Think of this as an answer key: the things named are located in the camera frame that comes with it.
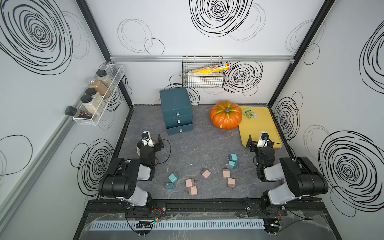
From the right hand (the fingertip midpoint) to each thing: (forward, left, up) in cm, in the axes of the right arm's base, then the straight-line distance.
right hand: (260, 136), depth 88 cm
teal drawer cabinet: (+11, +49, +10) cm, 52 cm away
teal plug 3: (-22, +51, -9) cm, 56 cm away
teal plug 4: (-27, +52, -7) cm, 59 cm away
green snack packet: (+29, -2, -11) cm, 32 cm away
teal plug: (-9, +16, -9) cm, 20 cm away
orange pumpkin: (+15, +19, +2) cm, 24 cm away
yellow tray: (+20, -11, -11) cm, 25 cm away
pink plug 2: (-24, +19, -10) cm, 32 cm away
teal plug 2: (-15, +17, -7) cm, 24 cm away
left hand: (-1, +66, 0) cm, 66 cm away
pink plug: (-18, +21, -10) cm, 29 cm away
